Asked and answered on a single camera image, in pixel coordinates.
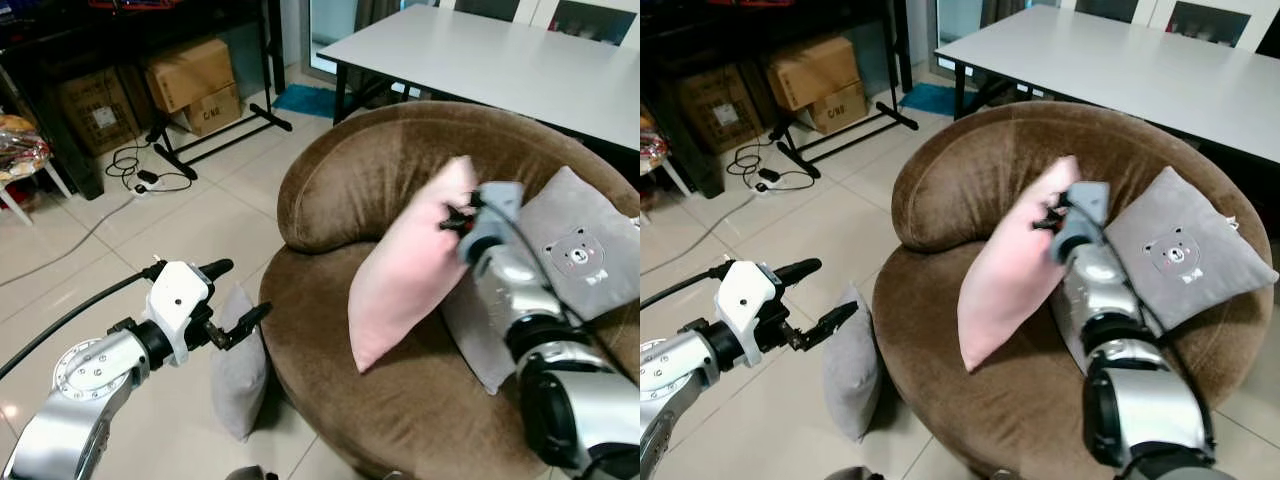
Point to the pink pillow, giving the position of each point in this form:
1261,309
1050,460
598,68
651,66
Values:
1010,270
410,270

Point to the blue floor mat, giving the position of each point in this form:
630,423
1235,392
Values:
928,98
300,100

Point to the clear plastic snack bag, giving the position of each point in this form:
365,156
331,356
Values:
650,140
20,150

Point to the dark brown cardboard box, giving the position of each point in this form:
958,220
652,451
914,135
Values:
100,115
720,110

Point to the white stool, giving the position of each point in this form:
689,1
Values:
675,175
55,180

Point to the small printed cardboard box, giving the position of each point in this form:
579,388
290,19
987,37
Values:
838,108
215,112

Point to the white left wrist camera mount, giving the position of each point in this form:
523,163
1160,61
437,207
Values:
745,305
180,305

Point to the white chair with dark back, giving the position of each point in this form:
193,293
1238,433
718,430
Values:
485,8
1210,22
590,20

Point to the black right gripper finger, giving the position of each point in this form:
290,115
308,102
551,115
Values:
1044,218
451,222

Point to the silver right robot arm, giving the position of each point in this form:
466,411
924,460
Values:
580,400
1140,400

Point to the black metal floor stand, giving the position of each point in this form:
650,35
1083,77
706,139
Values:
850,130
225,135

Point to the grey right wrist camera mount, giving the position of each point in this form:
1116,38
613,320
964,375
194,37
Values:
495,215
1085,215

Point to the plain grey pillow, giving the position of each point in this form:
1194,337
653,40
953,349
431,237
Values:
852,370
240,370

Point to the black desk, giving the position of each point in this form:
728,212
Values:
60,40
700,30

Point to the white rectangular table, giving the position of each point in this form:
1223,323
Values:
1120,70
490,65

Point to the grey pillow with bear print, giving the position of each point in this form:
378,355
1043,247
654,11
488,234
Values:
1180,230
585,230

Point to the power strip with plugs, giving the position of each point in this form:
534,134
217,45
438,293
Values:
770,177
147,182

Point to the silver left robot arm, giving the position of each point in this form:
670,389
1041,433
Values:
80,390
675,385

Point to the brown round velvet sofa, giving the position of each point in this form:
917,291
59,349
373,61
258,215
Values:
400,400
1000,420

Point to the dark robot foot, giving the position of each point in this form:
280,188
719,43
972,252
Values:
855,473
250,473

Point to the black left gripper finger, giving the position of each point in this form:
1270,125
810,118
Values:
800,272
216,269
830,325
250,325

